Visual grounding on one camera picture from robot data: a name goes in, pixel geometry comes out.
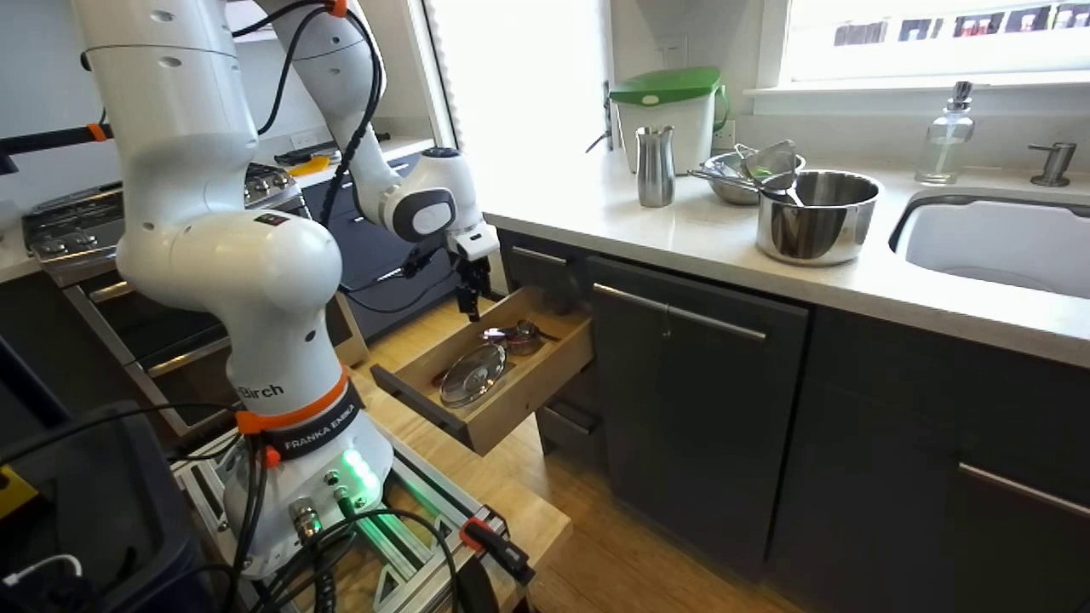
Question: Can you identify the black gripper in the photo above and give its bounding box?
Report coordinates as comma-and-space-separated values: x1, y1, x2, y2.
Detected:
449, 248, 491, 328

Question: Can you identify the clear glass measuring bowl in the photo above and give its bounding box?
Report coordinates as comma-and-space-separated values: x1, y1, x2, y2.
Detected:
434, 336, 511, 408

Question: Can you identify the red measuring cup set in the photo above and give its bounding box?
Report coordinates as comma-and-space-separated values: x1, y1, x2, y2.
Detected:
503, 322, 547, 358

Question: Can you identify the open wooden drawer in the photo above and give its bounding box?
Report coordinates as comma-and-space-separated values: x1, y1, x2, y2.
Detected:
368, 284, 597, 455

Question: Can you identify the blue drawer cabinet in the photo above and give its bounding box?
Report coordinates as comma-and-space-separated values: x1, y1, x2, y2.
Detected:
300, 157, 463, 344

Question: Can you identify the dark drawer cabinet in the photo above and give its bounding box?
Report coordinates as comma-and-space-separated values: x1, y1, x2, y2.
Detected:
499, 232, 606, 475

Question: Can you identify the tall steel cup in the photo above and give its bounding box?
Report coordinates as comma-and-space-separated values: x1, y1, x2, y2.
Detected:
629, 122, 683, 213

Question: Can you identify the red black clamp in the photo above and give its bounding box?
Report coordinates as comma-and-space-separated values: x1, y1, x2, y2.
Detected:
455, 515, 539, 589

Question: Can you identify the white bin with green lid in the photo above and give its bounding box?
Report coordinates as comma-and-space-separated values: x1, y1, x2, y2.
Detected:
606, 64, 728, 174

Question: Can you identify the steel mixing bowl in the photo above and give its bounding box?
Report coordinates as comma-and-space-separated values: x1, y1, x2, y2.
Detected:
698, 147, 798, 213

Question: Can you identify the steel kitchen utensil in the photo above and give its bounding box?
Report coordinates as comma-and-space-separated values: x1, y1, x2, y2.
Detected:
735, 136, 806, 190

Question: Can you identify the steel cooking pot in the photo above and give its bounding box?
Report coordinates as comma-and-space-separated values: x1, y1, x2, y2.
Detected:
752, 168, 885, 268

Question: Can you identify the black storage bin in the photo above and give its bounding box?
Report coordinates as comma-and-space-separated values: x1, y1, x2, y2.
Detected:
0, 336, 217, 613

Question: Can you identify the dark sink base cabinet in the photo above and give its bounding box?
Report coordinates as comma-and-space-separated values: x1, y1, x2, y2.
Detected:
762, 303, 1090, 613

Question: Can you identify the white framed window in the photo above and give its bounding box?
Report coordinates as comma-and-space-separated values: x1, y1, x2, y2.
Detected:
744, 0, 1090, 116

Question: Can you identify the clear soap dispenser bottle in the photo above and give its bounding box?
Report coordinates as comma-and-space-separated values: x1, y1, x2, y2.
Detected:
918, 80, 980, 189

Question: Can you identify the white undermount sink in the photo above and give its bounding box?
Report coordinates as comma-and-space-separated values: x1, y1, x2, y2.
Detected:
885, 183, 1090, 303

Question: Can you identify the small steel sink fixture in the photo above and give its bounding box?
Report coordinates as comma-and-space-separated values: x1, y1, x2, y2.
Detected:
1025, 136, 1081, 190

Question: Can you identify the steel dishwasher handle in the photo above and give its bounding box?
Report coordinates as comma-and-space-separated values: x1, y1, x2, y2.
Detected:
589, 280, 771, 344

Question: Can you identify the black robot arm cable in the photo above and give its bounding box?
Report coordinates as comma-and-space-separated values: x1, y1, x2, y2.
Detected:
231, 0, 390, 232

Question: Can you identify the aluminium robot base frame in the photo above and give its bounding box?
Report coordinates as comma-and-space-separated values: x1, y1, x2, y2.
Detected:
166, 421, 572, 613

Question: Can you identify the black base cable bundle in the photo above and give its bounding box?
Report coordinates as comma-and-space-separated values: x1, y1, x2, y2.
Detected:
215, 438, 470, 613

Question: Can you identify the steel cabinet handle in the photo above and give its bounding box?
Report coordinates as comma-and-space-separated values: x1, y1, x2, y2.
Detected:
955, 459, 1090, 526

